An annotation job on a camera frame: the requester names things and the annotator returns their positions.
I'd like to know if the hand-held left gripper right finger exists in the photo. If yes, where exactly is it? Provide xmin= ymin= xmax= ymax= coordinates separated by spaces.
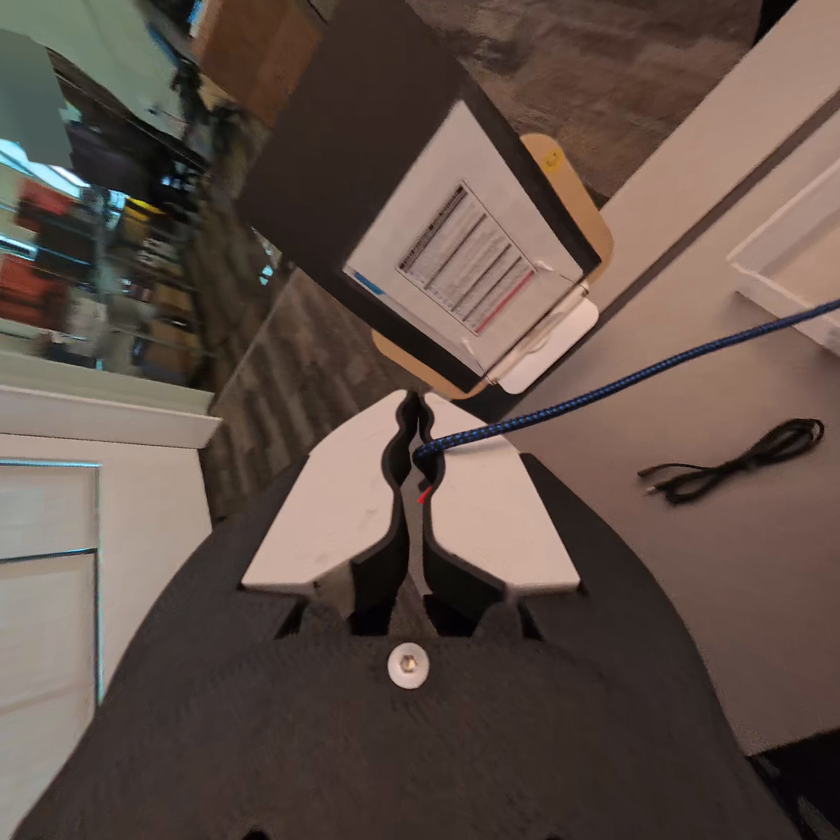
xmin=412 ymin=392 xmax=583 ymax=597

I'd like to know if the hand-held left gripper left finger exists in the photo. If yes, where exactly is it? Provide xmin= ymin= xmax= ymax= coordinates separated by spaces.
xmin=241 ymin=390 xmax=421 ymax=598

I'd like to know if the blue braided cable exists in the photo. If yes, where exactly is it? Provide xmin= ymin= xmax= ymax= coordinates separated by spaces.
xmin=411 ymin=305 xmax=840 ymax=508

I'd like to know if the black braided cable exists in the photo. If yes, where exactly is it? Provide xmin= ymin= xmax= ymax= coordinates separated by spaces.
xmin=637 ymin=417 xmax=827 ymax=508

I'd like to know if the clear plastic bin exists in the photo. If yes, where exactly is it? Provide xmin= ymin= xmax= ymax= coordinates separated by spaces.
xmin=726 ymin=156 xmax=840 ymax=360

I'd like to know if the instruction board stand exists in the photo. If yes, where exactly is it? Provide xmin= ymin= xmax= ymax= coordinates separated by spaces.
xmin=235 ymin=0 xmax=616 ymax=401

